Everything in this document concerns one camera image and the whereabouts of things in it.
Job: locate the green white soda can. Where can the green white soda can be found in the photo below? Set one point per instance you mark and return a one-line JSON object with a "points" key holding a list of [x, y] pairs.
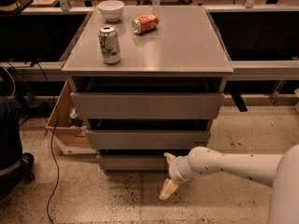
{"points": [[109, 44]]}

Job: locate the grey top drawer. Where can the grey top drawer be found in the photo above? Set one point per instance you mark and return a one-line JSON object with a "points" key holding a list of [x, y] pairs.
{"points": [[147, 105]]}

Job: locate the cardboard box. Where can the cardboard box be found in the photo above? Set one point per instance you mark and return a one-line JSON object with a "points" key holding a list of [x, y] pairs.
{"points": [[70, 138]]}

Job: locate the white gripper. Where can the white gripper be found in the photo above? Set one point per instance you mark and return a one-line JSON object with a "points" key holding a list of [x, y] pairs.
{"points": [[177, 170]]}

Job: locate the grey drawer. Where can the grey drawer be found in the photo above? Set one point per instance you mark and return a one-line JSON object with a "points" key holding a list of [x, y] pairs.
{"points": [[132, 163], [146, 139], [147, 105]]}

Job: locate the grey bottom drawer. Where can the grey bottom drawer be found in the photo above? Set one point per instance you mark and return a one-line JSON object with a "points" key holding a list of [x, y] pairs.
{"points": [[132, 163]]}

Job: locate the green bottle in box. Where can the green bottle in box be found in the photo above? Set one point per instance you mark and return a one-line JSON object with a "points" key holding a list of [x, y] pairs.
{"points": [[73, 119]]}

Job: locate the grey drawer cabinet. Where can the grey drawer cabinet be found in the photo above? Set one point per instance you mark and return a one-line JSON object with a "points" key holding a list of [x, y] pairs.
{"points": [[124, 83]]}

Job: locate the white bowl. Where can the white bowl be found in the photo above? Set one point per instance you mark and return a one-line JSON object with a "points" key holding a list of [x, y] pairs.
{"points": [[111, 10]]}

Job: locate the orange soda can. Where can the orange soda can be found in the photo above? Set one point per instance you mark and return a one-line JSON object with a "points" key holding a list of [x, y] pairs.
{"points": [[145, 23]]}

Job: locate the grey metal rail frame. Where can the grey metal rail frame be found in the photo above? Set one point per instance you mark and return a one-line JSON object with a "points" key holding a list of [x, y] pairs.
{"points": [[264, 68]]}

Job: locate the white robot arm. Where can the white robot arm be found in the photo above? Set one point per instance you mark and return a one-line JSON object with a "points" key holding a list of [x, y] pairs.
{"points": [[280, 172]]}

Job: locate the grey middle drawer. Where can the grey middle drawer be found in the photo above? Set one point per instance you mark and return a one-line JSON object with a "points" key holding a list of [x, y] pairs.
{"points": [[146, 139]]}

